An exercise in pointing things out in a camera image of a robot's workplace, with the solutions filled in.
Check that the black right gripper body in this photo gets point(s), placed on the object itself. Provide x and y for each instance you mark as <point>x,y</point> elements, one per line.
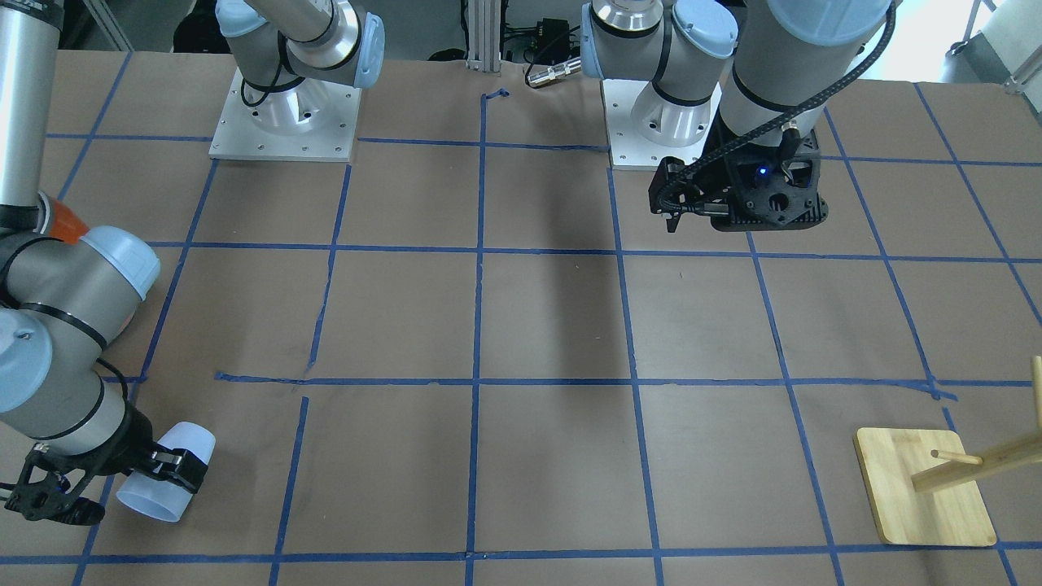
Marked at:
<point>133,446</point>

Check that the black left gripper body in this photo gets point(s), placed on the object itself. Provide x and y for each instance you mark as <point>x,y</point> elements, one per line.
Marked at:
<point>713,177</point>

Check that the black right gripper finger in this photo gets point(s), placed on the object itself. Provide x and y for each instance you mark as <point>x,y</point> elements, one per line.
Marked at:
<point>178,466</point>

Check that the light blue plastic cup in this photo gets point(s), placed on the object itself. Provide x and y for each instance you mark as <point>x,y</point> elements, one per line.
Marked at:
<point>160,500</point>

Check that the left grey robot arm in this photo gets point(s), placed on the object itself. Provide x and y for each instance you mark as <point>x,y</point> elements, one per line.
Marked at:
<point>752,77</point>

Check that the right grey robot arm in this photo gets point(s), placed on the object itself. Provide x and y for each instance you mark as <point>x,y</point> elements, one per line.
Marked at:
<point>68,291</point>

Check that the wooden cup rack stand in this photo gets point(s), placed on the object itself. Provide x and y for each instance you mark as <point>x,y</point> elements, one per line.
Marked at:
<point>922,484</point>

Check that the orange can with silver lid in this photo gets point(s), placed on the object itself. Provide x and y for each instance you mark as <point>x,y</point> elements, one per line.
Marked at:
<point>56,220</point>

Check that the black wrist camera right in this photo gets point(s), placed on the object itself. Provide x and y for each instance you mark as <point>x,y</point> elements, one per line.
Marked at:
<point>50,487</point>

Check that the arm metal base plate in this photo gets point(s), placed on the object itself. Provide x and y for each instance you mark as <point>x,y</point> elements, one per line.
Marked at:
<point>313,122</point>
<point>643,128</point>

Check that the aluminium frame post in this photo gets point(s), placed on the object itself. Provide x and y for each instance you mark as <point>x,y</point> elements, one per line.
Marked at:
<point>483,25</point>

